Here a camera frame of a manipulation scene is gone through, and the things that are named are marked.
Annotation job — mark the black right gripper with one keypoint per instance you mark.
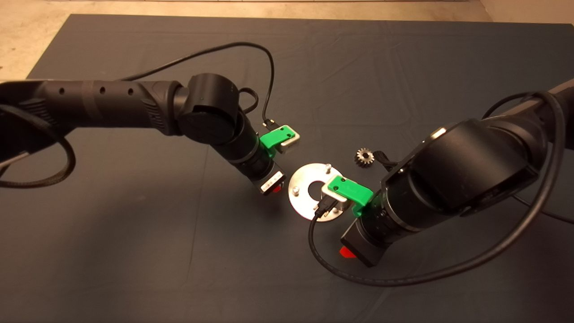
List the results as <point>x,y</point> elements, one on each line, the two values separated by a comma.
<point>363,250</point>

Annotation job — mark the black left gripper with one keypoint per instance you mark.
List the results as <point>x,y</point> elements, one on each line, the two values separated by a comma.
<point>272,183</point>

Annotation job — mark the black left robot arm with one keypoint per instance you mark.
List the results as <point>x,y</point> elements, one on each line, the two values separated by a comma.
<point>112,101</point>

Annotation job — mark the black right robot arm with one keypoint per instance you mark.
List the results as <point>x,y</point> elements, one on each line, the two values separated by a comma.
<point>471,179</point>

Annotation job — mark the round metal carrier plate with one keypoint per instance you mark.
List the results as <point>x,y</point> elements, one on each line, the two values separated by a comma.
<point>305,177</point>

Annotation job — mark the dark steel planetary gear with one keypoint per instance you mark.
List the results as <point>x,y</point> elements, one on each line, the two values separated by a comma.
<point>360,158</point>

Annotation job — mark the dark grey table cloth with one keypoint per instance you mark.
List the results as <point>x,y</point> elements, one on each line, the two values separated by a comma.
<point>287,278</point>

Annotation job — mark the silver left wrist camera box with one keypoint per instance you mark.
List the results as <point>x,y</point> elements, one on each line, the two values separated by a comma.
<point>290,144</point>

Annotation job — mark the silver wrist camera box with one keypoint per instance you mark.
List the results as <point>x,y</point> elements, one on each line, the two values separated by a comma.
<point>337,205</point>
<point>290,144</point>

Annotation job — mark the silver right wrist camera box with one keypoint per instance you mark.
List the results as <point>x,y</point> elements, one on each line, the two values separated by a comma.
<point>337,205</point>

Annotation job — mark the green left camera mount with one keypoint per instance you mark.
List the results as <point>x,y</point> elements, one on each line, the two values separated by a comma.
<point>273,139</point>

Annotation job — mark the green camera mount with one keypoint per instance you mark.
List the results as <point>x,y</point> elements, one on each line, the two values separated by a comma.
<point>273,139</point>
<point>350,190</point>

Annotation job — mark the green right camera mount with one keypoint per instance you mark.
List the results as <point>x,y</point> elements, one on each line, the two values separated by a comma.
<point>350,190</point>

